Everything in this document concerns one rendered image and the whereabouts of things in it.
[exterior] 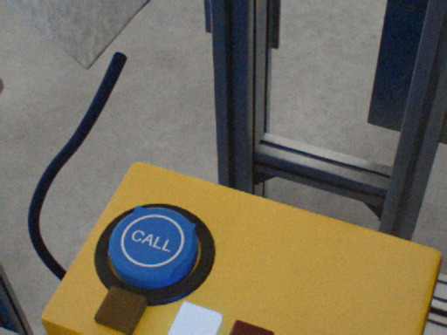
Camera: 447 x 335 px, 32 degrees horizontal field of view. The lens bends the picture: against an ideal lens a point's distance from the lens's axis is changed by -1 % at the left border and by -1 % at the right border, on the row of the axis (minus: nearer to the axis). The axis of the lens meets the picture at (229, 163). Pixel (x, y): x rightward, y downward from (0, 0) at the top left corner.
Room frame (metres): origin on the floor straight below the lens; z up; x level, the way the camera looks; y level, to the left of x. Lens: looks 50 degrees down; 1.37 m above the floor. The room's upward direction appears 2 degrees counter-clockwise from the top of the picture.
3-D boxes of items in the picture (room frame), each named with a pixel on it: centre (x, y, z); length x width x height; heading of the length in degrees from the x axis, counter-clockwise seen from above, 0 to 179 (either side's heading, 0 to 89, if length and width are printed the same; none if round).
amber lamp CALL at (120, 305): (0.17, 0.05, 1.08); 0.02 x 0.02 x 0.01; 67
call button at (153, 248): (0.20, 0.04, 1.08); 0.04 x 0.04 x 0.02
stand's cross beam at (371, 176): (0.67, -0.13, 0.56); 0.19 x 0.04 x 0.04; 67
